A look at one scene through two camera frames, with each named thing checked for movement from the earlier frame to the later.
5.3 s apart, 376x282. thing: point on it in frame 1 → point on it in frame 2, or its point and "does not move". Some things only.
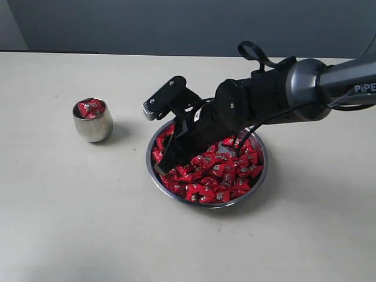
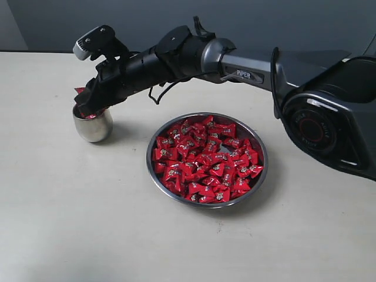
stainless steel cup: x=93 y=119 does not move
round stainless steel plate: x=215 y=178 does not move
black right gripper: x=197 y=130 → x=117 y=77
